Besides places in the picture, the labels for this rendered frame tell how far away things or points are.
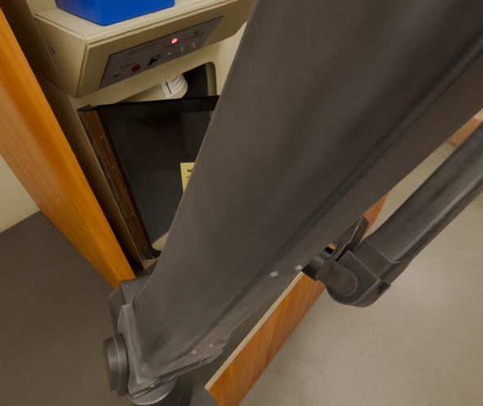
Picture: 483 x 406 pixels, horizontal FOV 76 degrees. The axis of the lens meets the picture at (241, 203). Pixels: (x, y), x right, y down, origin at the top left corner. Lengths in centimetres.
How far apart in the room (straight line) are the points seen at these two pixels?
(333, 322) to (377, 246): 137
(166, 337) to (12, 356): 67
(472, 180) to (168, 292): 40
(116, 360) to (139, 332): 5
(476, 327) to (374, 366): 62
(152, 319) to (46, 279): 71
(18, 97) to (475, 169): 52
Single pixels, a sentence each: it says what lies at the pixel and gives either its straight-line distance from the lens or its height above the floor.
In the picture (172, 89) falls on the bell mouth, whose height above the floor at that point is 134.
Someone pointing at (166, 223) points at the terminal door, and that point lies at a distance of 67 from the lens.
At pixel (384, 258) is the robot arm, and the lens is 45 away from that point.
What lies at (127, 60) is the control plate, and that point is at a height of 146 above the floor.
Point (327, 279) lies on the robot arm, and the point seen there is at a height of 124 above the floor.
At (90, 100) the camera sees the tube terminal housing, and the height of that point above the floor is 139.
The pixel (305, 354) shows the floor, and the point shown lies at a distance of 172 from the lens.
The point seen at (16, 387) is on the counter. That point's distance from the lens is 82.
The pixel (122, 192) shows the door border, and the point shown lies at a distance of 60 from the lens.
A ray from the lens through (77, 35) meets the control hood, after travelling 39.
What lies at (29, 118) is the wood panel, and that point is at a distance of 40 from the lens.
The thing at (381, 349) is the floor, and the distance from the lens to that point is 184.
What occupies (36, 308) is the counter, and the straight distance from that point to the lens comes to 88.
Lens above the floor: 162
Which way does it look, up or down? 47 degrees down
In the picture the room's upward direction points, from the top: straight up
